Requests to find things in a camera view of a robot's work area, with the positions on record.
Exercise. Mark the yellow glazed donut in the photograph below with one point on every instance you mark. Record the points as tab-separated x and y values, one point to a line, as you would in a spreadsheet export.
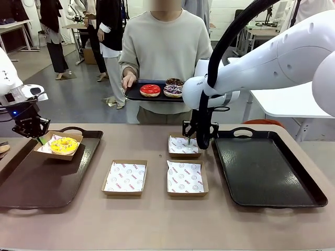
58	147

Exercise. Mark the orange round stool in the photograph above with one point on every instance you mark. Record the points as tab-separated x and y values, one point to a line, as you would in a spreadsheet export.
261	123

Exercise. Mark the person's right forearm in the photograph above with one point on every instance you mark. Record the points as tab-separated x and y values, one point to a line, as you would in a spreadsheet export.
129	65

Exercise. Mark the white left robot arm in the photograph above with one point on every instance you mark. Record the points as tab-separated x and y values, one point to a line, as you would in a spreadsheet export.
5	75

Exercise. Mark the chocolate sprinkled donut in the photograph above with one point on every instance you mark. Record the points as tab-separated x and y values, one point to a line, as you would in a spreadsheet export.
174	81

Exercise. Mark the person's right hand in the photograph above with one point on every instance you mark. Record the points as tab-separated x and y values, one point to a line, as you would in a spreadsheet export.
128	79

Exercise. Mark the brown cardboard box tray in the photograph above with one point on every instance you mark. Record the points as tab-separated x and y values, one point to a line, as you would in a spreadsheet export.
187	194
123	194
61	157
183	156

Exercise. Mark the white smiley printed paper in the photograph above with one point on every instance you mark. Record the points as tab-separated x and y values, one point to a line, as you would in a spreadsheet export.
180	146
125	177
184	177
45	147

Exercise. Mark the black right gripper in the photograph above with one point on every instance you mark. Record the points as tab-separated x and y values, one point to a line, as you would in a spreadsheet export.
195	117

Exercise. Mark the gold mannequin base plate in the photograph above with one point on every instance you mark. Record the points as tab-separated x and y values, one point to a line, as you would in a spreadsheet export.
111	102

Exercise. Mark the brown cardboard carton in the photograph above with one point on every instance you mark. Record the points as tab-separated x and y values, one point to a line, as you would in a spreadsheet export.
90	56

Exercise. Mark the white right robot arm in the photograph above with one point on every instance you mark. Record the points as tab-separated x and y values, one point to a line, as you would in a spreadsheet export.
274	60

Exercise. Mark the large white table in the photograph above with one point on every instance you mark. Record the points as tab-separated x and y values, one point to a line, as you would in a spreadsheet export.
288	102

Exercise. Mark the grey desk with equipment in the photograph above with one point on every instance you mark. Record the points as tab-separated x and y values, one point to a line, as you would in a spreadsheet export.
264	32

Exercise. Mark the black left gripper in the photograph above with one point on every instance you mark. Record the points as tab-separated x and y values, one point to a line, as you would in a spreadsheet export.
22	111

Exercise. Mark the person in beige sweater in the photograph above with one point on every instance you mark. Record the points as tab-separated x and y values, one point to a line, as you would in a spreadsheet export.
167	47

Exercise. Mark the grey office chair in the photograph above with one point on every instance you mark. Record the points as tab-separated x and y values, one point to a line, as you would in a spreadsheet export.
240	18

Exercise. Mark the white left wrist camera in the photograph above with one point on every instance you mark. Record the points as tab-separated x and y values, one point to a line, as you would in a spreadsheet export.
34	90

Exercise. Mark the bare white mannequin torso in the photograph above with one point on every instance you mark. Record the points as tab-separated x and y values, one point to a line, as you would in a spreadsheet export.
70	11

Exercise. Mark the white workshop table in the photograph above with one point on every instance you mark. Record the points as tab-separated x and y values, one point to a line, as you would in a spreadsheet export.
13	26

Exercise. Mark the red glazed donut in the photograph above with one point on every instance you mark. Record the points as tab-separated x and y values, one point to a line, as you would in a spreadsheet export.
149	90

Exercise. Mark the purple sprinkled donut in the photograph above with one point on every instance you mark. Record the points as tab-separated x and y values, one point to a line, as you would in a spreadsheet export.
172	91

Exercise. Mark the tan round object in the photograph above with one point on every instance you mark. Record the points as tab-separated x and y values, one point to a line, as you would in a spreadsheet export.
4	148

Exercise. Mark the small black serving tray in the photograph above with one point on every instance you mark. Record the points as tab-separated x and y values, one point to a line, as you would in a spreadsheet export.
133	95

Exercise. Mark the wooden top table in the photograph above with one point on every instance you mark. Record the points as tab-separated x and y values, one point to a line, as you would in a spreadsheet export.
73	26

